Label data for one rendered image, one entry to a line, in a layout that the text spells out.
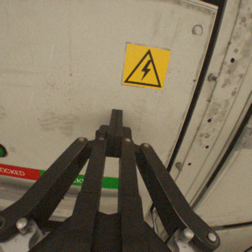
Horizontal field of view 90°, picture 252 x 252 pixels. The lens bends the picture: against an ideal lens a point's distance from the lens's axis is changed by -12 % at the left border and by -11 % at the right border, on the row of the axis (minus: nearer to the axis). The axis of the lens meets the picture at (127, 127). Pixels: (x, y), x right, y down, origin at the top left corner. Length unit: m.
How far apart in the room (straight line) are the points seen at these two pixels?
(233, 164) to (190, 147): 0.11
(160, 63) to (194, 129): 0.16
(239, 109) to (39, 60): 0.34
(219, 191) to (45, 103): 0.43
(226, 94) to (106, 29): 0.22
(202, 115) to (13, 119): 0.33
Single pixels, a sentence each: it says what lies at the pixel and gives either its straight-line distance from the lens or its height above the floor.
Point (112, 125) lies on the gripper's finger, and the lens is 0.16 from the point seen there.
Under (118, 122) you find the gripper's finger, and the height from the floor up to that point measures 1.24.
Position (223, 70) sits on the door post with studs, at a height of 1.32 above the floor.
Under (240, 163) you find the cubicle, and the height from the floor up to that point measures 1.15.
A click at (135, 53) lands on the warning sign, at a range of 0.19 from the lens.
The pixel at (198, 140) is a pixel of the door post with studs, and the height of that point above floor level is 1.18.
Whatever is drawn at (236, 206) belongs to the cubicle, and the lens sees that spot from 0.57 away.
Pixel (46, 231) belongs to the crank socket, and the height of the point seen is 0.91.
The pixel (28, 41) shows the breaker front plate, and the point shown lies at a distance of 0.22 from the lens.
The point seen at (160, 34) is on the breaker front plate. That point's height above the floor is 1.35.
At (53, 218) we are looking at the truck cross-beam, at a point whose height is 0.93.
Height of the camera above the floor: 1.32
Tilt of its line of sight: 29 degrees down
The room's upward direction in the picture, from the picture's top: 9 degrees clockwise
